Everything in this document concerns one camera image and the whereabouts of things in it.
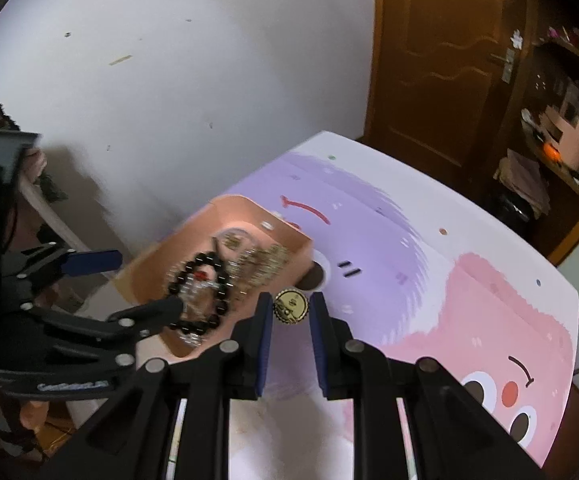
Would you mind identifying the pink tabletop appliance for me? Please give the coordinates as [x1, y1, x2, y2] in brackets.
[533, 79, 579, 173]

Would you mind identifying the stack of papers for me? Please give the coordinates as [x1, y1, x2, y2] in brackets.
[493, 154, 551, 218]

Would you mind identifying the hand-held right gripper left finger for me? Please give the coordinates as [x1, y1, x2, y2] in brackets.
[40, 292, 276, 480]

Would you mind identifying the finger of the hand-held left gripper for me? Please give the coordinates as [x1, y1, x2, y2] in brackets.
[32, 294, 186, 345]
[20, 244, 123, 282]

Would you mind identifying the cartoon printed table cover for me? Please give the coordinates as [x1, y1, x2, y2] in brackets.
[134, 130, 579, 480]

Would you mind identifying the silver door handle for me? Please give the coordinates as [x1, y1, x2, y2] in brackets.
[488, 49, 516, 84]

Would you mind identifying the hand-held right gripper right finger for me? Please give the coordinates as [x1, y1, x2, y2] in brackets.
[308, 292, 546, 480]

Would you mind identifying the black bead bracelet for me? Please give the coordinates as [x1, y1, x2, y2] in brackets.
[164, 252, 234, 336]

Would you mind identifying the brown wooden door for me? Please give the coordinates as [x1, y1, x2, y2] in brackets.
[364, 0, 540, 196]

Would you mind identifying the round gold pendant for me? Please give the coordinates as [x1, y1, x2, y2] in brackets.
[273, 287, 311, 326]

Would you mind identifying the black bin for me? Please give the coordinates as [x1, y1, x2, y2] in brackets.
[492, 189, 536, 233]

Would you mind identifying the pink jewelry box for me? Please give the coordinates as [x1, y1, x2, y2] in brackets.
[114, 195, 316, 361]

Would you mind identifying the silver bangle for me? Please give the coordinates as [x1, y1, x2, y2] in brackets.
[217, 228, 256, 257]

